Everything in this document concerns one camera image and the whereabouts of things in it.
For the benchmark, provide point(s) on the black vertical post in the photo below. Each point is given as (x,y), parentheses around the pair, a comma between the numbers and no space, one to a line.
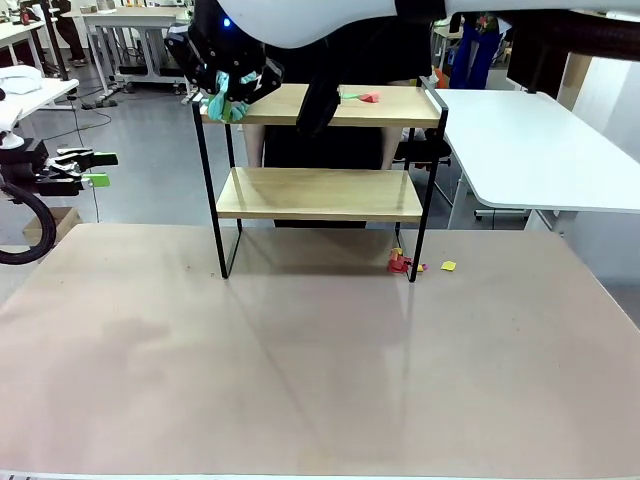
(54,40)

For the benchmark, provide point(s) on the green paper scrap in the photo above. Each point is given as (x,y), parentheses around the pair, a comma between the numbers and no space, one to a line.
(350,96)

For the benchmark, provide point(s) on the grey workbench table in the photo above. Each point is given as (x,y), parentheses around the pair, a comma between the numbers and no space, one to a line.
(140,20)

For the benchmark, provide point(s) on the small yellow piece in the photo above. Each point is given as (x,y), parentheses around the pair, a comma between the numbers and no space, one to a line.
(448,266)

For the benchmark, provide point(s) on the pink yellow paper scrap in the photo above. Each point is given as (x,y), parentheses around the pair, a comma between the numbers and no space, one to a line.
(421,268)

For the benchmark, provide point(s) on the black monitor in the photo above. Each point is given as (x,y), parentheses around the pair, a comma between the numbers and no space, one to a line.
(535,60)

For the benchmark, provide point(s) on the two-tier wooden black-framed shelf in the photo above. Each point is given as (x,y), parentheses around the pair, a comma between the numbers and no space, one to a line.
(320,192)

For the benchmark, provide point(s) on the bystander in dark trousers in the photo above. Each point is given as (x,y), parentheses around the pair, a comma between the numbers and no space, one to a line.
(72,35)

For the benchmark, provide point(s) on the white side desk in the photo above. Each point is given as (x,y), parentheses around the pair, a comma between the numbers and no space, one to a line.
(45,92)

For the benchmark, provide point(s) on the cardboard box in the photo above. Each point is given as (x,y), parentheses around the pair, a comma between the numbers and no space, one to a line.
(55,222)

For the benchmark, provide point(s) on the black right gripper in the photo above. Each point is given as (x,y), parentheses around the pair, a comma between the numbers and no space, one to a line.
(225,45)

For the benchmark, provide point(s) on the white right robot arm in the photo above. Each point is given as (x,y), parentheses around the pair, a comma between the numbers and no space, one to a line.
(350,20)

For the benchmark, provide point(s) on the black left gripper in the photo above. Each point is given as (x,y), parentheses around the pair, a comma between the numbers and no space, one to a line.
(22,162)

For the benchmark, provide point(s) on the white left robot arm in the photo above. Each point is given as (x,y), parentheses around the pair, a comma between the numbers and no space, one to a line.
(7,120)

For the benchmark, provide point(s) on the teal cleaning cloth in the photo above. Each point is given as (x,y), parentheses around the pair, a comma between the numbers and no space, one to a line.
(222,107)

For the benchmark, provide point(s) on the white cloth bundle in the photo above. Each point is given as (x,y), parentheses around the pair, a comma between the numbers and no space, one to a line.
(17,80)

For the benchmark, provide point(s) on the bystander in blue trousers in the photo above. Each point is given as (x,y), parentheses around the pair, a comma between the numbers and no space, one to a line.
(472,50)

